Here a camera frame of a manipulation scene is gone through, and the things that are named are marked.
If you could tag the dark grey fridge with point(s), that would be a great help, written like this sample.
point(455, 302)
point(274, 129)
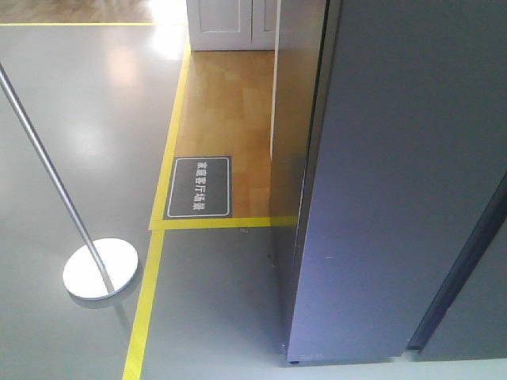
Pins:
point(467, 317)

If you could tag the dark floor sign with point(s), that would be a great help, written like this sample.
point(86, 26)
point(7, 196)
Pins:
point(200, 187)

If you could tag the white cabinet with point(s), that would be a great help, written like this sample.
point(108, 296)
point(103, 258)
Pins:
point(232, 25)

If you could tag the silver pole stand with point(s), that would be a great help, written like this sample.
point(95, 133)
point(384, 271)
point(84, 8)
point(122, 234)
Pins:
point(101, 268)

